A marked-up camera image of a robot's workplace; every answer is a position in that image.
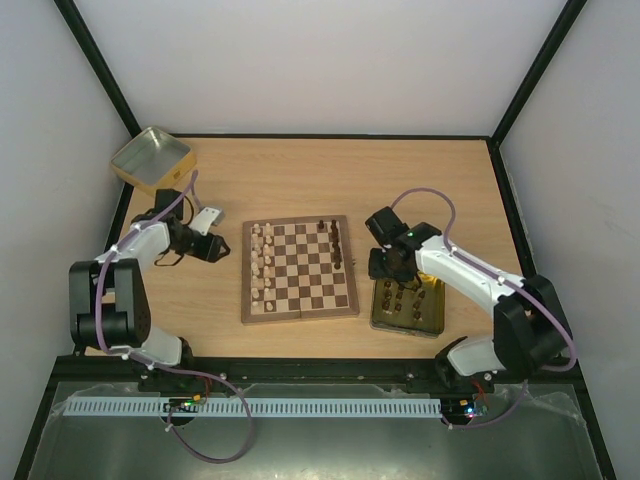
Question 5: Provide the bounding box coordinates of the dark chess pieces row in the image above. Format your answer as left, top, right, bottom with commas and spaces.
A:
316, 219, 343, 270

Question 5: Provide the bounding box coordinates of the empty yellow tin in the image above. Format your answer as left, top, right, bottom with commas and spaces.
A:
110, 126, 197, 196

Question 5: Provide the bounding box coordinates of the yellow tin with dark pieces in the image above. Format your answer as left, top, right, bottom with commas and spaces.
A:
370, 273, 446, 338

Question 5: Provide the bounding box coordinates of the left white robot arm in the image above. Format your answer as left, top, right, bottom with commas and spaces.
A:
69, 189, 231, 370

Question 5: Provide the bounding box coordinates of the wooden chess board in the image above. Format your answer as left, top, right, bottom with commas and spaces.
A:
241, 215, 360, 325

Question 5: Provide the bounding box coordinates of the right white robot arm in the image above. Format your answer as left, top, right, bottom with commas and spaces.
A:
365, 207, 577, 392

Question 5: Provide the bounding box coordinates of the grey slotted cable duct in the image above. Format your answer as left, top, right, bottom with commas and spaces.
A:
63, 396, 441, 419

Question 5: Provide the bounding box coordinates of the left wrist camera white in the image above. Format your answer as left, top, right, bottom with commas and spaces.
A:
189, 207, 225, 236

